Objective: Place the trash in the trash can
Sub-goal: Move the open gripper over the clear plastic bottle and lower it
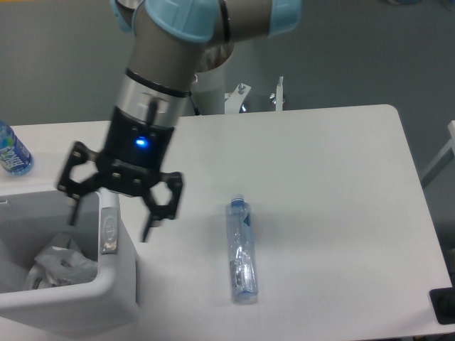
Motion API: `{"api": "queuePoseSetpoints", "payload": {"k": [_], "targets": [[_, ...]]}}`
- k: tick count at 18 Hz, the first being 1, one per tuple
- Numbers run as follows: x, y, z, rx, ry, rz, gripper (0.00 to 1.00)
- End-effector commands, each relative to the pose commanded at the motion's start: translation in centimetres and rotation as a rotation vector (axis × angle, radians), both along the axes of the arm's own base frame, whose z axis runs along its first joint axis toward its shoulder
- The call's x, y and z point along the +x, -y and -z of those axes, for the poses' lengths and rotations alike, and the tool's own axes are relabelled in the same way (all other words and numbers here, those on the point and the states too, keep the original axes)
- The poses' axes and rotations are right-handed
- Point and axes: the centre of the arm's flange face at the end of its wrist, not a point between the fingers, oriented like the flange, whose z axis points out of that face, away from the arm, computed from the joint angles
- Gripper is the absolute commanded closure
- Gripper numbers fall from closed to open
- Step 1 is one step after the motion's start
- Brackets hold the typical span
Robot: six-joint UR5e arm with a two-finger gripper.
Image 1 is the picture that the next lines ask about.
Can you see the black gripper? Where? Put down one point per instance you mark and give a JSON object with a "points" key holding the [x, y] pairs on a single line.
{"points": [[129, 163]]}

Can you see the white paper wrapper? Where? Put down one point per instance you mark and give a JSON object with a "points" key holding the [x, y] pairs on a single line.
{"points": [[64, 262]]}

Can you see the clear plastic bottle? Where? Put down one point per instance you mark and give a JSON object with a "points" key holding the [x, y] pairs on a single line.
{"points": [[241, 251]]}

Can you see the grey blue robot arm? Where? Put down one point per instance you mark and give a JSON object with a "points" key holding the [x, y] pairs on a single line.
{"points": [[170, 40]]}

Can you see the white plastic trash can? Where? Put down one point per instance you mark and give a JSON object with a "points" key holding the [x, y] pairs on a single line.
{"points": [[30, 217]]}

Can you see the trash inside can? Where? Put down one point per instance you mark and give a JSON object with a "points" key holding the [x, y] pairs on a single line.
{"points": [[36, 279]]}

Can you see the blue labelled water bottle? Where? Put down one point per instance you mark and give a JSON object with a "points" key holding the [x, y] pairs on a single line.
{"points": [[16, 159]]}

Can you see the black device at table edge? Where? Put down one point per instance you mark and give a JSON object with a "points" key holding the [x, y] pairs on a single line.
{"points": [[443, 304]]}

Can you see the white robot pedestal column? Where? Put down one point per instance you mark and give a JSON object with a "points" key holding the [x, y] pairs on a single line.
{"points": [[208, 88]]}

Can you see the white pedestal base frame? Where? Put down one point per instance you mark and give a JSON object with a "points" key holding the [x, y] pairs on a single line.
{"points": [[243, 99]]}

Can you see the white frame at right edge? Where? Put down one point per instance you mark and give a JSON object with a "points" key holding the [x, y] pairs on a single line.
{"points": [[442, 159]]}

